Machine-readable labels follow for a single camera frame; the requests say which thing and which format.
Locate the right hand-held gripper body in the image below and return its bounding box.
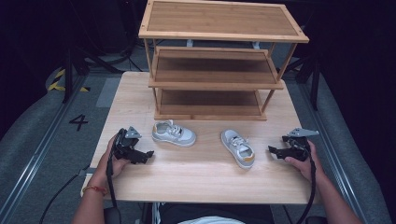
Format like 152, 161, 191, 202
281, 127, 320, 162

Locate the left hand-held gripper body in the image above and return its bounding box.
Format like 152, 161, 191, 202
111, 126, 143, 161

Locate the person's right hand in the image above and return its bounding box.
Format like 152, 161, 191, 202
284, 139, 325, 185

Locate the person's left hand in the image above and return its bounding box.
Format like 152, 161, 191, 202
90, 134, 132, 189

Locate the grey white child sneaker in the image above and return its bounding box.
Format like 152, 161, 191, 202
151, 119, 197, 147
220, 129, 256, 171

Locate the person's dark clothing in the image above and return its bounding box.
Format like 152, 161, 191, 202
158, 203, 276, 224

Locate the black metal stand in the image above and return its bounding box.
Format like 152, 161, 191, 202
61, 46, 92, 105

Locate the yellow black floor tape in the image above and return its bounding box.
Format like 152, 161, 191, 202
47, 68, 92, 93

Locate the three-tier wooden shelf rack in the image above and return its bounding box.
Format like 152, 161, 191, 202
138, 0, 310, 121

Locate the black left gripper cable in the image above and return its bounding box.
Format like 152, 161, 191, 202
105, 130, 123, 224

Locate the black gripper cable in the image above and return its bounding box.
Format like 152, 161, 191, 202
294, 141, 318, 224
105, 130, 123, 224

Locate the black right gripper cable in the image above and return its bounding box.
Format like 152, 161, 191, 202
294, 141, 318, 224

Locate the metal floor rail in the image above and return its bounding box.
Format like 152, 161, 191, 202
0, 74, 89, 224
297, 82, 370, 224

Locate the red and gold bracelet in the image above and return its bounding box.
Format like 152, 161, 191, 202
81, 185, 108, 197

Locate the thin black floor cable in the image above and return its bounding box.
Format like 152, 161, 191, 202
38, 169, 91, 224

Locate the bundle of black cables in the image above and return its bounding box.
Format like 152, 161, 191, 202
78, 36, 139, 73

